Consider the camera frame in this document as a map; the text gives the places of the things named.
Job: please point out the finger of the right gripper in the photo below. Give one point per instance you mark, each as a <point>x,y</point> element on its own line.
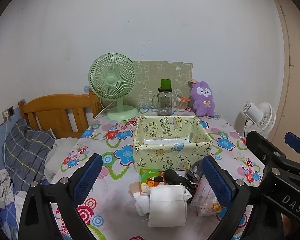
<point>293,141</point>
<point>262,154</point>

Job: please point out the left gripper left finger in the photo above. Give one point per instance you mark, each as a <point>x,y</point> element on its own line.
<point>37,220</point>

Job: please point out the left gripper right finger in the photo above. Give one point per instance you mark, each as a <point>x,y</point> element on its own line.
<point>232,194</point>

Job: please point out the clear cartoon plastic bag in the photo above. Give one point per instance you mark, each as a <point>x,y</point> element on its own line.
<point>205,202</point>

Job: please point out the grey drawstring pouch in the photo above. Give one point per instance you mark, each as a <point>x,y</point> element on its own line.
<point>194,173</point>

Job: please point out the black bag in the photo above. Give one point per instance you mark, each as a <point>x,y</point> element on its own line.
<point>172,178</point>

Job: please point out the white cloth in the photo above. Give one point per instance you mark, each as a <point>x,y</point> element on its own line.
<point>142,204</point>
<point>168,206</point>

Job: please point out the beige door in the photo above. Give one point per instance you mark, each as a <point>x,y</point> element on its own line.
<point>288,112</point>

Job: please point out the pile of clothes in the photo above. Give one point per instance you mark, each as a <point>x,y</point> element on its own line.
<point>6,189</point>

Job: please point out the white standing fan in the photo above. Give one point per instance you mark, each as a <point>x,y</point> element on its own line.
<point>255,117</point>

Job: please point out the grey plaid pillow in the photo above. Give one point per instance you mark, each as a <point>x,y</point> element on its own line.
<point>24,154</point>

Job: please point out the floral tablecloth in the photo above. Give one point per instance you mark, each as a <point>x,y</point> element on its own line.
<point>109,210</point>

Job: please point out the yellow cartoon fabric box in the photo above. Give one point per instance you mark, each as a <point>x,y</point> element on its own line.
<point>169,142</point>

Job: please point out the green tissue pack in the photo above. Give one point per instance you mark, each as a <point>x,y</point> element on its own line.
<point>150,178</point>

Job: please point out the white crumpled cloth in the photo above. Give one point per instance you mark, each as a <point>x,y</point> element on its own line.
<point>142,204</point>

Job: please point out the purple bunny plush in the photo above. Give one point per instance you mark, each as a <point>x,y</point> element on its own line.
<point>202,98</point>

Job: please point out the cotton swab jar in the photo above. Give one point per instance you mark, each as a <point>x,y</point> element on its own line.
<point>182,103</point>

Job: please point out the glass mason jar mug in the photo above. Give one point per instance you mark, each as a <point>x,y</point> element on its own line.
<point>162,102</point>

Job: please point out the green cup on jar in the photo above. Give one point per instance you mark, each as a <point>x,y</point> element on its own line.
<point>165,84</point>

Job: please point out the green patterned cardboard panel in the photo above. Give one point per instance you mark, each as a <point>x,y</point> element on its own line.
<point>150,74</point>

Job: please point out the green desk fan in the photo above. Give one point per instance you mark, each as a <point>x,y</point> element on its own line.
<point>112,77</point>

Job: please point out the wall power socket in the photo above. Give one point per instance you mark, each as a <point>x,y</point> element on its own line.
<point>8,113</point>

